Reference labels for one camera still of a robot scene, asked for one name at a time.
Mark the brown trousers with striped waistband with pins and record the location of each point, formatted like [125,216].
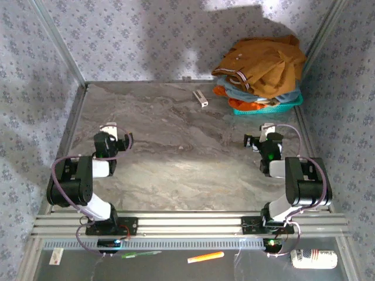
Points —
[263,61]

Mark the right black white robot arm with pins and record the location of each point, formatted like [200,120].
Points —
[304,187]

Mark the light blue trousers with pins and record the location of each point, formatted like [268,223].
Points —
[238,93]

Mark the teal plastic basket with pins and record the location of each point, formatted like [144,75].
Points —
[263,111]

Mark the beige cloth piece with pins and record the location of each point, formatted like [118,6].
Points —
[274,102]

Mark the orange garment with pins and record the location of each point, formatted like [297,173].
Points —
[219,91]

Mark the small white rectangular device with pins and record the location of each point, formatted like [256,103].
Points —
[199,98]

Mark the black controller box with LED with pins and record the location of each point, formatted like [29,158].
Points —
[107,243]
[274,244]

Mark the green pen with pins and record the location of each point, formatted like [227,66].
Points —
[137,254]

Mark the orange marker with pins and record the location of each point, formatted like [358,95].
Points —
[205,257]

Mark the small white label card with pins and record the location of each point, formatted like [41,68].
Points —
[56,256]

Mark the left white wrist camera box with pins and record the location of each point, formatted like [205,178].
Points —
[108,128]

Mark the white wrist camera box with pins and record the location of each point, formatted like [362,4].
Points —
[108,128]
[268,128]

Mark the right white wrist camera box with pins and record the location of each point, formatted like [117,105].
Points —
[268,128]

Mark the aluminium frame post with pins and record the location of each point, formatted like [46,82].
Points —
[316,47]
[79,73]

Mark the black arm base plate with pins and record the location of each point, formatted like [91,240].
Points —
[249,225]
[129,225]

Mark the aluminium mounting rail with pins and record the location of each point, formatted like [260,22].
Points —
[187,224]

